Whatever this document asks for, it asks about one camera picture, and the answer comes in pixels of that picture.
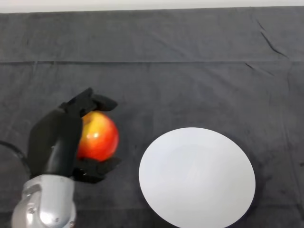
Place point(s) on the black cloth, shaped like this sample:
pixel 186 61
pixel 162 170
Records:
pixel 166 71

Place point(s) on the red and yellow apple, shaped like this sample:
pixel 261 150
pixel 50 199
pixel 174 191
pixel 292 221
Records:
pixel 101 140

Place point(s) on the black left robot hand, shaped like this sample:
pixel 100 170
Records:
pixel 57 142

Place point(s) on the white round plate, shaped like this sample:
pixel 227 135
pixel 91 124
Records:
pixel 197 178

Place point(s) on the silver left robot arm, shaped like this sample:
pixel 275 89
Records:
pixel 45 202

